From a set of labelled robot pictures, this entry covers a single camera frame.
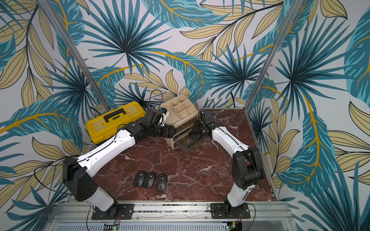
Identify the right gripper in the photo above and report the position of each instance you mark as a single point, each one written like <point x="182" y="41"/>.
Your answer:
<point x="198" y="128"/>

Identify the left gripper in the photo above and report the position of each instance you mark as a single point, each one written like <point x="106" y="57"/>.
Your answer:
<point x="168" y="133"/>

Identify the clear bottom drawer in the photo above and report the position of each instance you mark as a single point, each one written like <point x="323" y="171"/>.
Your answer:
<point x="187" y="141"/>

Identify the beige drawer organizer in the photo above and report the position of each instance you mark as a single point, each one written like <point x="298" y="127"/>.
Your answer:
<point x="182" y="115"/>

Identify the black Lecoo mouse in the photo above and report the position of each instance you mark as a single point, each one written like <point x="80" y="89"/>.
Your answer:
<point x="139" y="178"/>
<point x="149" y="180"/>
<point x="161" y="183"/>

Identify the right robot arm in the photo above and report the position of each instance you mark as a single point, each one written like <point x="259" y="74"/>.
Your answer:
<point x="247" y="166"/>

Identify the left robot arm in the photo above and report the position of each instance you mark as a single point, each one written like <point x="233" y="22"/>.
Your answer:
<point x="78" y="173"/>

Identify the yellow black toolbox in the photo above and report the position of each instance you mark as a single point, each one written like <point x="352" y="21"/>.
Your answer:
<point x="105" y="126"/>

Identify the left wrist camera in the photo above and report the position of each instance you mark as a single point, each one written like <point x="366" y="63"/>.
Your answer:
<point x="164" y="115"/>

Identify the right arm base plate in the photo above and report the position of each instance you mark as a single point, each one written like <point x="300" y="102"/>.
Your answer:
<point x="226" y="211"/>

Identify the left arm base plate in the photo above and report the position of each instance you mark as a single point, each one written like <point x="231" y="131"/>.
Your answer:
<point x="115" y="212"/>

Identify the aluminium front rail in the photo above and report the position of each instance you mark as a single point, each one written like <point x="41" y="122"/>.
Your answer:
<point x="173" y="216"/>

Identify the right corner aluminium post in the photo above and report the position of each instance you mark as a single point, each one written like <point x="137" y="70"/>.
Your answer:
<point x="273" y="51"/>

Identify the corner aluminium post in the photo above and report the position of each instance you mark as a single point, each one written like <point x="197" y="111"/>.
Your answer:
<point x="273" y="51"/>
<point x="64" y="34"/>

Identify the left corner aluminium post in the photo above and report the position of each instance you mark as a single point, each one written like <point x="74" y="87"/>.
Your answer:
<point x="64" y="34"/>

